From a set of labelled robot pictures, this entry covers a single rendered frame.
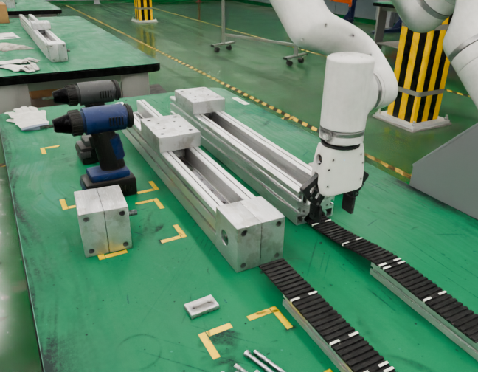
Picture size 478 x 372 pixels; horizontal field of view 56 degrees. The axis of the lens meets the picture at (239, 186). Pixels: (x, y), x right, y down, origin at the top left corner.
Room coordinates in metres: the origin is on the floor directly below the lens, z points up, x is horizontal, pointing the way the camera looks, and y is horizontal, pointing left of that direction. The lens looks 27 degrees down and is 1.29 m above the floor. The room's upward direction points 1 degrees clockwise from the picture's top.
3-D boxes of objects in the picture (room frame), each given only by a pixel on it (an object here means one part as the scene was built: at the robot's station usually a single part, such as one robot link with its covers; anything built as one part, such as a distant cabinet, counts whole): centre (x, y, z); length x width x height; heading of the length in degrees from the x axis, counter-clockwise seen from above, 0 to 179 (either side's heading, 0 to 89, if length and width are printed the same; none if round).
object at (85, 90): (1.17, 0.42, 0.89); 0.20 x 0.08 x 0.22; 120
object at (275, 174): (1.21, 0.02, 0.82); 0.80 x 0.10 x 0.09; 28
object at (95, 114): (0.95, 0.34, 0.89); 0.20 x 0.08 x 0.22; 120
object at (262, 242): (0.73, -0.03, 0.83); 0.12 x 0.09 x 0.10; 118
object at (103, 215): (0.77, 0.26, 0.83); 0.11 x 0.10 x 0.10; 114
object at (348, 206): (0.84, -0.24, 0.85); 0.03 x 0.03 x 0.07; 28
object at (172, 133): (1.12, 0.19, 0.87); 0.16 x 0.11 x 0.07; 28
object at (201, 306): (0.57, 0.06, 0.78); 0.05 x 0.03 x 0.01; 121
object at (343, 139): (0.81, -0.19, 1.00); 0.09 x 0.08 x 0.03; 118
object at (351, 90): (0.81, -0.20, 1.08); 0.09 x 0.08 x 0.13; 123
